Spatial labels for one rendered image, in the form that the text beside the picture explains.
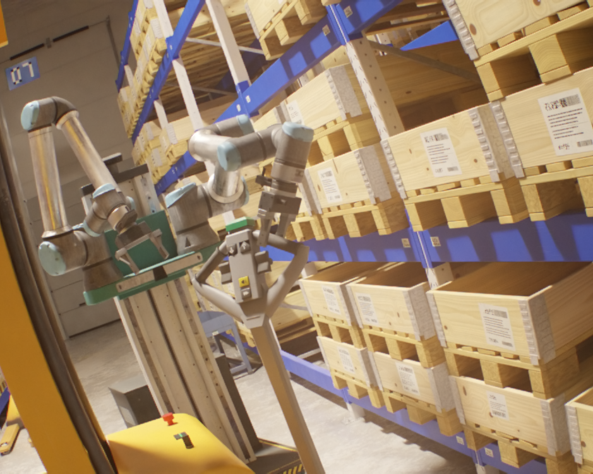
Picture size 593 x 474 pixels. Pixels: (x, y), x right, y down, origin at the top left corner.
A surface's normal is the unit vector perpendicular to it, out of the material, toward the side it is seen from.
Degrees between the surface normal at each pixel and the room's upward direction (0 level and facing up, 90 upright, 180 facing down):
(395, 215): 90
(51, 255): 95
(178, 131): 90
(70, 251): 100
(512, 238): 90
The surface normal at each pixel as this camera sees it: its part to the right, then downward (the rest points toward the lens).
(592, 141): -0.92, 0.33
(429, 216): 0.24, -0.02
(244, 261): -0.59, -0.04
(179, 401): 0.43, -0.09
